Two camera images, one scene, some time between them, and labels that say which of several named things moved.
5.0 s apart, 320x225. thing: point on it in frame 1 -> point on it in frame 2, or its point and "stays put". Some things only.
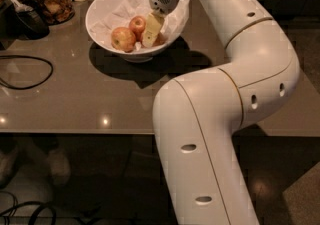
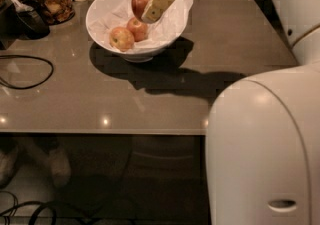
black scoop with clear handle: x=20 y=21 stays put
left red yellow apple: x=123 y=39 stays put
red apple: x=160 y=40 -> x=141 y=0
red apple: x=137 y=25 stays put
